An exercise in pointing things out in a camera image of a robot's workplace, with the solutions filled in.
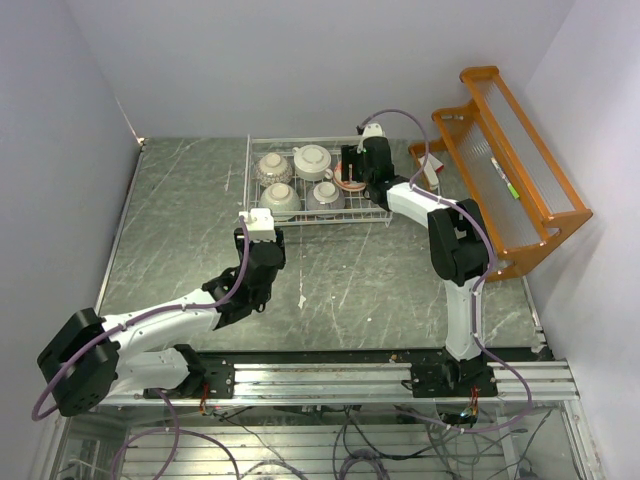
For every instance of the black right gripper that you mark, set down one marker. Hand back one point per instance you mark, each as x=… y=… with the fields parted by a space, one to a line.
x=351 y=157

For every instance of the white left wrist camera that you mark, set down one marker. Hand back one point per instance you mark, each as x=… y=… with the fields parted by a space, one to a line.
x=260 y=225

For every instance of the white bowl red pattern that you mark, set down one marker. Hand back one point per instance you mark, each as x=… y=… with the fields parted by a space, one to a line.
x=349 y=185

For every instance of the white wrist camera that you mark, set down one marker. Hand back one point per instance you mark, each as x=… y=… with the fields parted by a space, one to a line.
x=370 y=130
x=260 y=225

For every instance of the white wire dish rack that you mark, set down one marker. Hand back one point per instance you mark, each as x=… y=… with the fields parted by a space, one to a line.
x=358 y=209

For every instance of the aluminium mounting rail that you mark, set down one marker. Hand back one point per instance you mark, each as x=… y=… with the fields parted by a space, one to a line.
x=376 y=382

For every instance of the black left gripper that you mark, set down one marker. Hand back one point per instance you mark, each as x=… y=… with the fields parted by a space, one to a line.
x=238 y=243

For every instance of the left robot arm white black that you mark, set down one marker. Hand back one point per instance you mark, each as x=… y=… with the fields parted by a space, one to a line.
x=93 y=357

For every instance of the brown patterned bowl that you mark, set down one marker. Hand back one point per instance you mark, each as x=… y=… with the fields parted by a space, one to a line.
x=273 y=168

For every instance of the white red eraser block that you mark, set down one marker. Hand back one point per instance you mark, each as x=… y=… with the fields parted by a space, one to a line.
x=431 y=167

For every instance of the marker pen on shelf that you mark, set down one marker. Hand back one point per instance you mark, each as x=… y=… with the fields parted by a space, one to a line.
x=502 y=174

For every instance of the orange wooden shelf rack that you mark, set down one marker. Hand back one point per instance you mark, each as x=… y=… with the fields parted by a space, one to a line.
x=493 y=124

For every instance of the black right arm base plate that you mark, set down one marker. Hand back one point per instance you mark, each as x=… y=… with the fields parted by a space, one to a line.
x=452 y=379

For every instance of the pale green bowl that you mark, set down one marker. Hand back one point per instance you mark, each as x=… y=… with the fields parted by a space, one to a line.
x=282 y=200

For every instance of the cream two-handled soup bowl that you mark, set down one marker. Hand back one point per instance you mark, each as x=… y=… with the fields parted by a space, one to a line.
x=312 y=163

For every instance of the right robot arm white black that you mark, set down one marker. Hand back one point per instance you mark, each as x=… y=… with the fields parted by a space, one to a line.
x=460 y=250

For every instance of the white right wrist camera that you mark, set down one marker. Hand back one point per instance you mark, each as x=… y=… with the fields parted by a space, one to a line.
x=370 y=130

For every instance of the grey striped bowl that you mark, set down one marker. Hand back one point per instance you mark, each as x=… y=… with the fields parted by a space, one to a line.
x=325 y=198

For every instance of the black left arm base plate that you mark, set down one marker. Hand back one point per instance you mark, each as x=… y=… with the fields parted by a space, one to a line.
x=212 y=380

